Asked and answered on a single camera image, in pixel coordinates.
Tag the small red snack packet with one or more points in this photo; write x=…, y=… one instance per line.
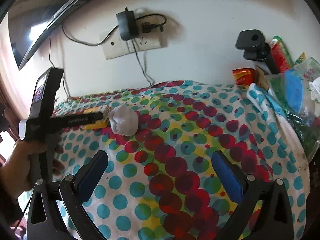
x=244, y=76

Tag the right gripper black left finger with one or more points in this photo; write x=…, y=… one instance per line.
x=89, y=175

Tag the wall-mounted black television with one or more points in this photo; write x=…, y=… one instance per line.
x=30, y=22

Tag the white wall socket plate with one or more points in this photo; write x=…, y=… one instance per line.
x=115, y=47

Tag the person's left hand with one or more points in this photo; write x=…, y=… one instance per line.
x=15, y=171

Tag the black clamp stand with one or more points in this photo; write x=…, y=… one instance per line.
x=255, y=48

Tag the flat yellow box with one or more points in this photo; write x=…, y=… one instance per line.
x=99, y=117

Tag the black power adapter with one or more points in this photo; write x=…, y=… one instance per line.
x=128, y=27

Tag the polka dot tablecloth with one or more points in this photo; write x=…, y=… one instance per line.
x=159, y=183

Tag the clear plastic bag of items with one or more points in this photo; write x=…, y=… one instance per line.
x=297, y=92

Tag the grey crumpled sock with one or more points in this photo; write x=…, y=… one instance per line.
x=123, y=120

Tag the small camera monitor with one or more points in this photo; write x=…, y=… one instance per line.
x=48, y=83

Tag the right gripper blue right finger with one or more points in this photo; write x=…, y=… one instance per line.
x=230, y=176

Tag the red green package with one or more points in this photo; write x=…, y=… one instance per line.
x=280, y=54

